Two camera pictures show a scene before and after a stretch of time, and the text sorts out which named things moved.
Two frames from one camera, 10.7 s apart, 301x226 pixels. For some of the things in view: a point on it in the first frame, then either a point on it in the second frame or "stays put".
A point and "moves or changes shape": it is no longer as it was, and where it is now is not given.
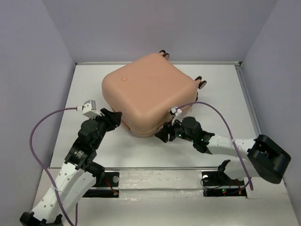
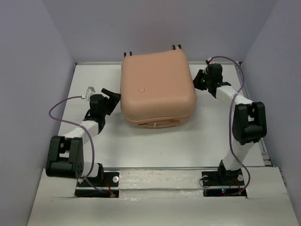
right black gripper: x=168 y=128 to x=200 y=73
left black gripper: x=113 y=118 to x=114 y=97
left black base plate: x=111 y=179 stays put
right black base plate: x=218 y=179 stays put
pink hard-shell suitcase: x=149 y=92 moves or changes shape
